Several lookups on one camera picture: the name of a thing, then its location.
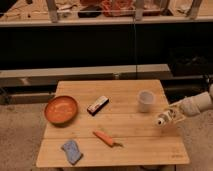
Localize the orange carrot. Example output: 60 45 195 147
93 131 122 147

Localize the black hanging cable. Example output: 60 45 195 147
132 0 139 80

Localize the red object on shelf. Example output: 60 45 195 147
101 0 134 17

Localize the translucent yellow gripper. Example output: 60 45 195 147
167 102 185 123

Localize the wooden folding table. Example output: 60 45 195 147
36 80 189 168

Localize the white plastic cup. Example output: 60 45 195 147
137 90 155 113

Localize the orange bowl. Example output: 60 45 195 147
44 96 78 125

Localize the small white bottle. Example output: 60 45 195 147
157 109 174 126

